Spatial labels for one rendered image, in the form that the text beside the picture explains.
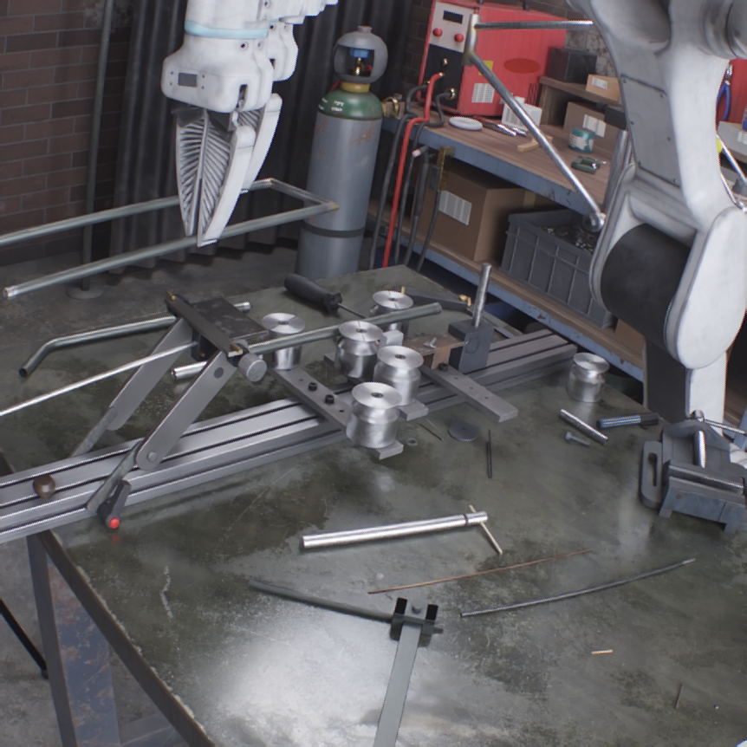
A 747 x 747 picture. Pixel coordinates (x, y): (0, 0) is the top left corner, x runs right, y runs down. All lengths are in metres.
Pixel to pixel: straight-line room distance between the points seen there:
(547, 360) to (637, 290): 0.16
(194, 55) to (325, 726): 0.54
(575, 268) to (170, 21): 1.69
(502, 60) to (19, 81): 1.81
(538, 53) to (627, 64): 2.13
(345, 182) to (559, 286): 0.73
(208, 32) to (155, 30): 2.61
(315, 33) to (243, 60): 2.99
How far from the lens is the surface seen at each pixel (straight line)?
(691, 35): 1.06
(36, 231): 0.84
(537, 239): 2.66
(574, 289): 2.60
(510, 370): 1.19
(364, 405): 0.93
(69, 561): 0.85
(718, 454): 1.18
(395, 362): 1.01
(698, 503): 1.03
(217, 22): 0.75
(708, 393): 1.43
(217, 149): 0.78
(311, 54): 3.74
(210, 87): 0.75
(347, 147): 2.85
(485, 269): 1.12
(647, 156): 1.23
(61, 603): 1.22
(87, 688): 1.36
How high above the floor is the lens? 1.43
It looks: 29 degrees down
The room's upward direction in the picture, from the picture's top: 10 degrees clockwise
